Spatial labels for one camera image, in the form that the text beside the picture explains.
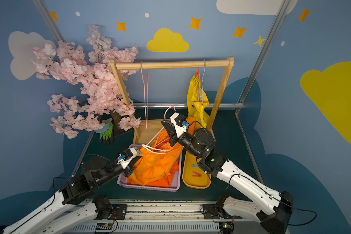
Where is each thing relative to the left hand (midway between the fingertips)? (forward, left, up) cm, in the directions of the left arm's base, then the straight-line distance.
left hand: (141, 150), depth 64 cm
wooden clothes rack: (+34, +10, -32) cm, 48 cm away
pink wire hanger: (0, -8, +1) cm, 8 cm away
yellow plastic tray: (-4, -30, -30) cm, 42 cm away
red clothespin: (0, -28, -29) cm, 40 cm away
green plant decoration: (+30, +36, -28) cm, 55 cm away
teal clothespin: (+6, -28, -29) cm, 41 cm away
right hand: (+8, -12, +13) cm, 19 cm away
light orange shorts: (-2, -5, -8) cm, 9 cm away
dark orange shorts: (-6, -9, -26) cm, 28 cm away
